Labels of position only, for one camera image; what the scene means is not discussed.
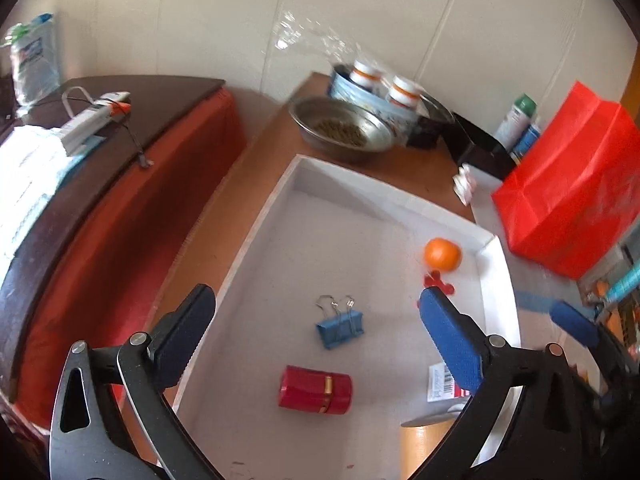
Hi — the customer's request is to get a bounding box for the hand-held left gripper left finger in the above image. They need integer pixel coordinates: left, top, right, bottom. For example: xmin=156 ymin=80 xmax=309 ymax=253
xmin=49 ymin=284 xmax=226 ymax=480

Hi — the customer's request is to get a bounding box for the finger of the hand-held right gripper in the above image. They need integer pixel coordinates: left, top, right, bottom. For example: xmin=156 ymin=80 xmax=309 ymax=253
xmin=549 ymin=301 xmax=628 ymax=397

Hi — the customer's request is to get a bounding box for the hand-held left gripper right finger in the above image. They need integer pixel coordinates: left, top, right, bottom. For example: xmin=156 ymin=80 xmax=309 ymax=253
xmin=415 ymin=287 xmax=592 ymax=480

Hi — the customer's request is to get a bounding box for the white labelled packet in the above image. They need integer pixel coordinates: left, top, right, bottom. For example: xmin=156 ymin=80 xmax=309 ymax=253
xmin=427 ymin=364 xmax=471 ymax=403

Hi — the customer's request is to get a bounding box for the small red plastic piece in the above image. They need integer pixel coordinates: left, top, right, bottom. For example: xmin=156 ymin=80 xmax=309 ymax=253
xmin=417 ymin=270 xmax=457 ymax=311

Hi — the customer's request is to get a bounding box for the orange tangerine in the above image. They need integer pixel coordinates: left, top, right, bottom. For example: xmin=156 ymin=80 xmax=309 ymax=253
xmin=424 ymin=237 xmax=463 ymax=272

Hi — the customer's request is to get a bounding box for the brown tape roll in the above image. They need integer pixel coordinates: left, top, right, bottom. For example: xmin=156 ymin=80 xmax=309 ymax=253
xmin=400 ymin=402 xmax=471 ymax=480

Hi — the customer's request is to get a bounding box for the blue binder clip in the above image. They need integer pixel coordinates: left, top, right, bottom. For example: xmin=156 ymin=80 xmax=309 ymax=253
xmin=315 ymin=295 xmax=365 ymax=351

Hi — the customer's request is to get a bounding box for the red cylindrical case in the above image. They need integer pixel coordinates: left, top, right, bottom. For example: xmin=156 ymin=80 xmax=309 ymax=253
xmin=278 ymin=365 xmax=354 ymax=416

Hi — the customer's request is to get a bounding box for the white cardboard box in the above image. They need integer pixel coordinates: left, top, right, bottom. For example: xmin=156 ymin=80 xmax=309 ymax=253
xmin=157 ymin=154 xmax=523 ymax=480

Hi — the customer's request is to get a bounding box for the white quilted pad blue edge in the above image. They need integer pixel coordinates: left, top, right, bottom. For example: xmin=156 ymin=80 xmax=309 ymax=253
xmin=470 ymin=166 xmax=608 ymax=391

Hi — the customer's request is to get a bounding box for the teal and orange item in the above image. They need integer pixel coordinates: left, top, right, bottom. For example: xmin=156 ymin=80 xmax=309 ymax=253
xmin=580 ymin=262 xmax=640 ymax=313

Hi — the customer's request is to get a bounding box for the red paper bag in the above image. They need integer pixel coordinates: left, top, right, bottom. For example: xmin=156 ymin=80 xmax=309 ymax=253
xmin=491 ymin=80 xmax=640 ymax=281

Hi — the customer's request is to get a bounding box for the dark wooden cabinet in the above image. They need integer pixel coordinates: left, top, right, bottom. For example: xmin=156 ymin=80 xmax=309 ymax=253
xmin=0 ymin=75 xmax=248 ymax=461

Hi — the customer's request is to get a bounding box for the crumpled white tissue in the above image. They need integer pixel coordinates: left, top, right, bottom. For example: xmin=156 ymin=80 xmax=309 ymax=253
xmin=452 ymin=164 xmax=478 ymax=206

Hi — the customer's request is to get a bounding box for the blue can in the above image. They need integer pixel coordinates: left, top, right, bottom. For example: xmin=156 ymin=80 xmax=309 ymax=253
xmin=512 ymin=122 xmax=543 ymax=161

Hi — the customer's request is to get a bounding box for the black box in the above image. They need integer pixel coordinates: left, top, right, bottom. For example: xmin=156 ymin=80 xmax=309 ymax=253
xmin=407 ymin=112 xmax=521 ymax=181

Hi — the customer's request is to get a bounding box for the green capped spray can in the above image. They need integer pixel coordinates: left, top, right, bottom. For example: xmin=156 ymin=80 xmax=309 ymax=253
xmin=495 ymin=94 xmax=538 ymax=153

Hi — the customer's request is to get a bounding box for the white folded pads pack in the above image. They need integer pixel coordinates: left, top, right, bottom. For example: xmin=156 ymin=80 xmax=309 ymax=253
xmin=0 ymin=125 xmax=106 ymax=261

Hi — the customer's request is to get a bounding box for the metal pot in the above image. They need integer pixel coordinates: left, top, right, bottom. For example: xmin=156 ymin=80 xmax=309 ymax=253
xmin=417 ymin=91 xmax=458 ymax=128

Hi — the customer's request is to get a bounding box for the brown pet kibble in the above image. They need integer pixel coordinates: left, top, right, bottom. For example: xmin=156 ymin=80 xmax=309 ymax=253
xmin=312 ymin=119 xmax=368 ymax=147

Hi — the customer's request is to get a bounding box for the white pill bottle orange band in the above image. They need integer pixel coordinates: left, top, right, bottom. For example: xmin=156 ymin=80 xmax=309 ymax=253
xmin=387 ymin=76 xmax=421 ymax=108
xmin=349 ymin=60 xmax=383 ymax=95

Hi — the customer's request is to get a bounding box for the metal bowl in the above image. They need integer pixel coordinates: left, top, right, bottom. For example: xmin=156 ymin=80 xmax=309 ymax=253
xmin=289 ymin=96 xmax=398 ymax=163

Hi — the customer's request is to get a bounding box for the clear plastic pouch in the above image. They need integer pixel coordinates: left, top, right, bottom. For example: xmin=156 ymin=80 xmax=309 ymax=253
xmin=2 ymin=12 xmax=63 ymax=106

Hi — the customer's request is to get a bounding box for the clear plastic wrap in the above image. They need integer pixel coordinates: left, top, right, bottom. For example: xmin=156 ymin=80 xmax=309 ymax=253
xmin=275 ymin=10 xmax=361 ymax=66

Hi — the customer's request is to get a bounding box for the black cable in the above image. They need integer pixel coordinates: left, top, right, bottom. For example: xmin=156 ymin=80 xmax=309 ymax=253
xmin=115 ymin=110 xmax=153 ymax=168

